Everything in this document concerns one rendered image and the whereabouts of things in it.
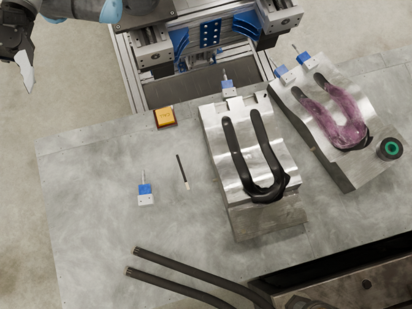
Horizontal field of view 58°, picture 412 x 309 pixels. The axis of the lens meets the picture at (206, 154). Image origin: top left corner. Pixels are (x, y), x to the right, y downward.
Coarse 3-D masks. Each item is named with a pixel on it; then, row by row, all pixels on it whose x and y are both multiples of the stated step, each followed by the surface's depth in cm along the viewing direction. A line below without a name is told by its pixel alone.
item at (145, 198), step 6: (144, 174) 135; (144, 180) 134; (138, 186) 133; (144, 186) 133; (150, 186) 133; (144, 192) 132; (150, 192) 132; (138, 198) 130; (144, 198) 130; (150, 198) 130; (144, 204) 130; (150, 204) 131
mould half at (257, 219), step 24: (240, 96) 137; (216, 120) 135; (240, 120) 135; (264, 120) 135; (216, 144) 133; (240, 144) 133; (216, 168) 129; (264, 168) 127; (288, 168) 126; (240, 192) 124; (288, 192) 131; (240, 216) 129; (264, 216) 129; (288, 216) 129; (240, 240) 127
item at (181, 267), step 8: (136, 248) 128; (144, 256) 127; (152, 256) 126; (160, 256) 126; (160, 264) 126; (168, 264) 124; (176, 264) 124; (184, 264) 124; (184, 272) 123; (192, 272) 122; (200, 272) 121; (208, 280) 120; (216, 280) 120; (224, 280) 119; (224, 288) 119; (232, 288) 118
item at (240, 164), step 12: (228, 120) 135; (252, 120) 135; (228, 132) 135; (264, 132) 135; (228, 144) 133; (264, 144) 134; (240, 156) 132; (264, 156) 130; (276, 156) 130; (240, 168) 129; (276, 168) 128; (252, 180) 123; (276, 180) 124; (288, 180) 123; (252, 192) 129; (264, 192) 127; (276, 192) 130
